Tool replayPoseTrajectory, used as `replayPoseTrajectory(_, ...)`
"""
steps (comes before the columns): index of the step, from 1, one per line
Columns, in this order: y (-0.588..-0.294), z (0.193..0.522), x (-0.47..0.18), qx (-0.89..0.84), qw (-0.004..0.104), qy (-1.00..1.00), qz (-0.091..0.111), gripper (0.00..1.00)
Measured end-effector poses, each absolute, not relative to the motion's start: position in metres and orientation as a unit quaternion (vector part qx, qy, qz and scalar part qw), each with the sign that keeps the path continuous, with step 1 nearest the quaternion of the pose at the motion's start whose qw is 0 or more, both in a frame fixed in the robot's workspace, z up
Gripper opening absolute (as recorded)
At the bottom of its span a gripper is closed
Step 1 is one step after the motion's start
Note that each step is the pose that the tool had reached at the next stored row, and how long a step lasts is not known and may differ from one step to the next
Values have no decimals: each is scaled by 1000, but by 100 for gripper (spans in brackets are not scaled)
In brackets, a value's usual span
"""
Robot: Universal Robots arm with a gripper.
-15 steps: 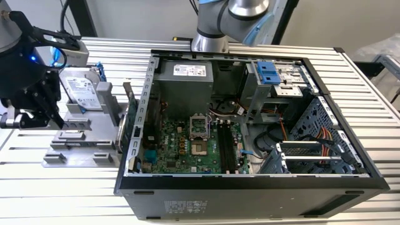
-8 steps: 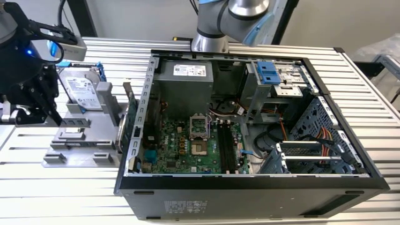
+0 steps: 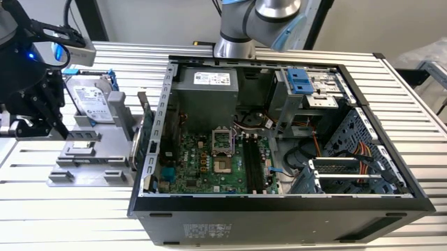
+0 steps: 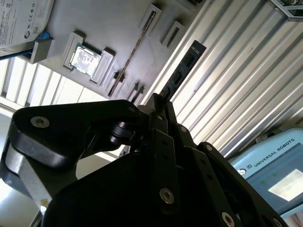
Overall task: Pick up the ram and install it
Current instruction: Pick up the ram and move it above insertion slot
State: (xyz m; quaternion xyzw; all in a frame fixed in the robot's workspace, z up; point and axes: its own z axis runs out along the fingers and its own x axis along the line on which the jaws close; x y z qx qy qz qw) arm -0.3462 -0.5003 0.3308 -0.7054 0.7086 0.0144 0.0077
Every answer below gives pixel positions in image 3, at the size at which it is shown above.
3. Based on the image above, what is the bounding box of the grey power supply unit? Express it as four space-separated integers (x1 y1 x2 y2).
171 66 241 133

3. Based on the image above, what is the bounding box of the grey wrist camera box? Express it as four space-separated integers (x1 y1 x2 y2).
31 41 98 66

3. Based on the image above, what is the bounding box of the black box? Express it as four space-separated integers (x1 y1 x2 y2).
394 67 431 86

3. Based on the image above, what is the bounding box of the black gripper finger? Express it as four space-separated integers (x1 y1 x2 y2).
0 109 56 138
35 72 70 140

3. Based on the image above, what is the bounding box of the black PC case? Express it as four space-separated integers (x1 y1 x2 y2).
127 54 438 246

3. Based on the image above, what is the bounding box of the blue drive bay latch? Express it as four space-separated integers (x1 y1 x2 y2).
286 67 314 95

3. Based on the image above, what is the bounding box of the green graphics card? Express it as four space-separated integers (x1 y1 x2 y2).
129 86 158 168

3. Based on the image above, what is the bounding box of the black upright post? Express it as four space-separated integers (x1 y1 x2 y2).
305 0 335 50
75 0 110 42

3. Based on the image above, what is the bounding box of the perforated disk bay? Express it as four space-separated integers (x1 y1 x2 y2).
290 156 385 195

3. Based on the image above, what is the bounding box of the CPU socket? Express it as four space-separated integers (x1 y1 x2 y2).
213 154 235 176

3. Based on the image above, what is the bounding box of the round black fan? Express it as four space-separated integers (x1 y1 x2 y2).
242 111 267 129

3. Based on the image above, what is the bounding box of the optical drive bay cage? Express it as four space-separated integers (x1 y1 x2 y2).
271 66 353 138

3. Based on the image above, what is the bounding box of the silver CPU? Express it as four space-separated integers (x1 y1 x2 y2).
71 141 97 150

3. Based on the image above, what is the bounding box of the green motherboard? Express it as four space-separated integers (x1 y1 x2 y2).
157 130 282 195

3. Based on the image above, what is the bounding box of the grey parts rack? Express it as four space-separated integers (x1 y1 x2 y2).
47 90 153 187

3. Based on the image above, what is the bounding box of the RAM stick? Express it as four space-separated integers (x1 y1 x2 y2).
58 155 127 161
66 131 103 141

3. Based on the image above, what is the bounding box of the black coiled cable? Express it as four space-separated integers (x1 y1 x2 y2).
283 144 313 172

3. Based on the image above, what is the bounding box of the coloured power wire bundle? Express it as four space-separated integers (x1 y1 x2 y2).
354 142 374 176

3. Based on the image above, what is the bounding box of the metal socket cover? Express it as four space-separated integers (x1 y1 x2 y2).
211 126 234 155

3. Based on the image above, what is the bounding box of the orange wire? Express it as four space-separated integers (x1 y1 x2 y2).
311 130 322 158

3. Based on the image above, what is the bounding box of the hard disk in blue carrier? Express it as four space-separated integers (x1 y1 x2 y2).
63 68 121 127

